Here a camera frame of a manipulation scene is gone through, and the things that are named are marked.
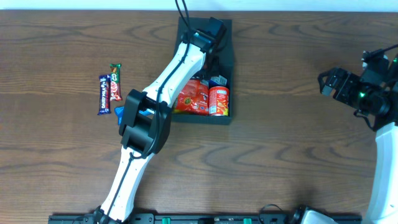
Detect small blue grey box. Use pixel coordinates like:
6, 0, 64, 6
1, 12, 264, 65
208, 75, 228, 88

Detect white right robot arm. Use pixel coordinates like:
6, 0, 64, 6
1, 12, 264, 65
318, 49, 397, 223

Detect purple chocolate bar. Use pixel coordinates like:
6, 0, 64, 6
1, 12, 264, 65
98, 74, 111, 115

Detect dark green open box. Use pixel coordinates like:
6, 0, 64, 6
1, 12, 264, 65
172, 17, 234, 125

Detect blue cookie pack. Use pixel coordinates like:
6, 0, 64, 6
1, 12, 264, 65
114, 105, 156, 125

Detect black mounting rail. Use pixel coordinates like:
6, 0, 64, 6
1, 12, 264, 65
48, 212, 361, 224

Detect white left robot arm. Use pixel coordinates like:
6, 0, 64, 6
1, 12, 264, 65
93, 29, 224, 223

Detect red snack bag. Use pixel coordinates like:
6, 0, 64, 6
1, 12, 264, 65
174, 80, 209, 116

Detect red chips can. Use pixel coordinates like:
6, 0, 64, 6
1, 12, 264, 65
208, 86, 229, 116

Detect red wafer bar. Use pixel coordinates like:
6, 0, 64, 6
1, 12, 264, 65
109, 63, 123, 101

